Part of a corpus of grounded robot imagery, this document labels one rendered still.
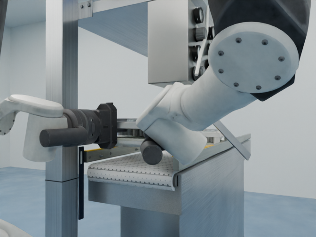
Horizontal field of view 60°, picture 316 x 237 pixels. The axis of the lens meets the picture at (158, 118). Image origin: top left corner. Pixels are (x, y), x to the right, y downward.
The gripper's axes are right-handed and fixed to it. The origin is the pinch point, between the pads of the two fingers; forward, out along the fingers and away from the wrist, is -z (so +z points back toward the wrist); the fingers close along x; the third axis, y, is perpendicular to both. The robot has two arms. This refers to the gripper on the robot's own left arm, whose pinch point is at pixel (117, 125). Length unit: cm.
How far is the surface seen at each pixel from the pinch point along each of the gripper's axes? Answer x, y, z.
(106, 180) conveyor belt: 14.5, 0.3, 4.6
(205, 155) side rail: 9.8, 17.6, -20.8
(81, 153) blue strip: 7.6, -7.0, 6.9
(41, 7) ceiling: -189, -376, -225
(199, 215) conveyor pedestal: 31.8, 12.1, -27.9
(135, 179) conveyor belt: 13.4, 9.2, 3.7
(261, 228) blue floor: 98, -6, -194
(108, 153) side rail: 9.0, -7.9, -4.4
